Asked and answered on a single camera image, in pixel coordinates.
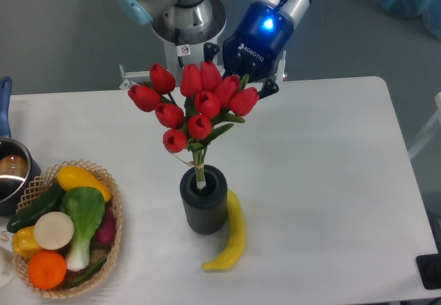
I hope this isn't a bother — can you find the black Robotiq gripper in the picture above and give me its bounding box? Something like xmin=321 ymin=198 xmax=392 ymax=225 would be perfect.
xmin=203 ymin=2 xmax=294 ymax=99

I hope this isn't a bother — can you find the red tulip bouquet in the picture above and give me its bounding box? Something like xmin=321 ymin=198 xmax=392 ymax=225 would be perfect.
xmin=128 ymin=61 xmax=260 ymax=190

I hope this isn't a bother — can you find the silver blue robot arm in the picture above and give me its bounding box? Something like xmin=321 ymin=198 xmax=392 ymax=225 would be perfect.
xmin=115 ymin=0 xmax=301 ymax=81

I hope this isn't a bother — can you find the dark grey ribbed vase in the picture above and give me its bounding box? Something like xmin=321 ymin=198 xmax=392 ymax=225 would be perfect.
xmin=179 ymin=165 xmax=227 ymax=235

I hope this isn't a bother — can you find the yellow banana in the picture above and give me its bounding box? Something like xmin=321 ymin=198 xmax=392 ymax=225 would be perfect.
xmin=201 ymin=189 xmax=247 ymax=272

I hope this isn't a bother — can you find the yellow squash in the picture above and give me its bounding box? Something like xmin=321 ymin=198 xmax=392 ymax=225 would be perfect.
xmin=57 ymin=165 xmax=112 ymax=202

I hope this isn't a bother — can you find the green bok choy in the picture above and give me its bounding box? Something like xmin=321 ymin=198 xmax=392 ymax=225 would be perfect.
xmin=60 ymin=187 xmax=105 ymax=271

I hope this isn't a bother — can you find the purple sweet potato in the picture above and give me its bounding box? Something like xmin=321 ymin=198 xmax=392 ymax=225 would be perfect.
xmin=94 ymin=207 xmax=116 ymax=246

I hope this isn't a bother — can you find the woven wicker basket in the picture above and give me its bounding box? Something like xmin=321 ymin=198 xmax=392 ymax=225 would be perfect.
xmin=13 ymin=160 xmax=123 ymax=299

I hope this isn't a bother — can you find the green cucumber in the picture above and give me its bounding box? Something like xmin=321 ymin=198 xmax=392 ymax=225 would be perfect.
xmin=6 ymin=182 xmax=65 ymax=233

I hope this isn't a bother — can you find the white round radish slice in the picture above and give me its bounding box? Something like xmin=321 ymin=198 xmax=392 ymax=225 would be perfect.
xmin=34 ymin=211 xmax=74 ymax=250

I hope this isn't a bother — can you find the green chili pepper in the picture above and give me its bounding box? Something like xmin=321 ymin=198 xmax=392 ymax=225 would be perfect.
xmin=64 ymin=256 xmax=107 ymax=288

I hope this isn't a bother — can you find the black device at edge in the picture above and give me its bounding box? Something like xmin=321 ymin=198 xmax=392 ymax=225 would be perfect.
xmin=416 ymin=253 xmax=440 ymax=290

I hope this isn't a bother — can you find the yellow bell pepper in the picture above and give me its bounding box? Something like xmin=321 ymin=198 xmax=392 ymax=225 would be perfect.
xmin=12 ymin=226 xmax=43 ymax=259

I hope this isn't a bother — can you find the orange fruit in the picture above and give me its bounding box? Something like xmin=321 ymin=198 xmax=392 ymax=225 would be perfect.
xmin=27 ymin=251 xmax=67 ymax=289

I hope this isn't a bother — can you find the small garlic piece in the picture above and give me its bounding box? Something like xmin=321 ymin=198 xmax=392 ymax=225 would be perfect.
xmin=0 ymin=231 xmax=9 ymax=242

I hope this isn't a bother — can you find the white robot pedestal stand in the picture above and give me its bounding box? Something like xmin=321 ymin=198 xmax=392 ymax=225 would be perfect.
xmin=119 ymin=38 xmax=289 ymax=91

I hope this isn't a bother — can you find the blue handled saucepan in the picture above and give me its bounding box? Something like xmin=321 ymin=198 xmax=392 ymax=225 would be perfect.
xmin=1 ymin=76 xmax=41 ymax=217

